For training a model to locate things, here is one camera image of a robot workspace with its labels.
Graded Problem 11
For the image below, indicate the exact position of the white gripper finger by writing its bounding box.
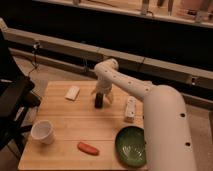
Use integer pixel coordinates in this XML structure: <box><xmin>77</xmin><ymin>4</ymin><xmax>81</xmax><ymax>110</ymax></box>
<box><xmin>105</xmin><ymin>92</ymin><xmax>114</xmax><ymax>104</ymax></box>
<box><xmin>91</xmin><ymin>88</ymin><xmax>97</xmax><ymax>95</ymax></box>

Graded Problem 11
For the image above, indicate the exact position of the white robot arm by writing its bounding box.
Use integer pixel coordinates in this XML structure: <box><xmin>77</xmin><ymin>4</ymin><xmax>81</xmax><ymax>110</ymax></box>
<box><xmin>94</xmin><ymin>59</ymin><xmax>197</xmax><ymax>171</ymax></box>

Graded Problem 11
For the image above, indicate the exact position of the green ceramic plate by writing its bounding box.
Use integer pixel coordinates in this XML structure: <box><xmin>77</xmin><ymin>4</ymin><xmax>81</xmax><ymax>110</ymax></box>
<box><xmin>115</xmin><ymin>126</ymin><xmax>146</xmax><ymax>168</ymax></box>

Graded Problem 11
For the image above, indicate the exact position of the white rectangular block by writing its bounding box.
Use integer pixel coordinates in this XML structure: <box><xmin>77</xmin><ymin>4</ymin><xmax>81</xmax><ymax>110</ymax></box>
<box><xmin>65</xmin><ymin>86</ymin><xmax>80</xmax><ymax>101</ymax></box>

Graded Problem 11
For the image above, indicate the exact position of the orange carrot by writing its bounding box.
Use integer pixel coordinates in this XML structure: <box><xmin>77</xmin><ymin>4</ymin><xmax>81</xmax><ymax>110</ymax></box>
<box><xmin>77</xmin><ymin>142</ymin><xmax>99</xmax><ymax>156</ymax></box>

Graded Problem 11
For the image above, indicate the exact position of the black office chair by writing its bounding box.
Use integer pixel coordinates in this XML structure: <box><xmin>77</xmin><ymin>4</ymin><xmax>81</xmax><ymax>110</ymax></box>
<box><xmin>0</xmin><ymin>30</ymin><xmax>41</xmax><ymax>153</ymax></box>

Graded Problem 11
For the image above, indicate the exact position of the black cable with plug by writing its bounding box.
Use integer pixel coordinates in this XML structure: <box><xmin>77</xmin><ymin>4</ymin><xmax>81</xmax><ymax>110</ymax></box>
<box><xmin>27</xmin><ymin>40</ymin><xmax>42</xmax><ymax>78</ymax></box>

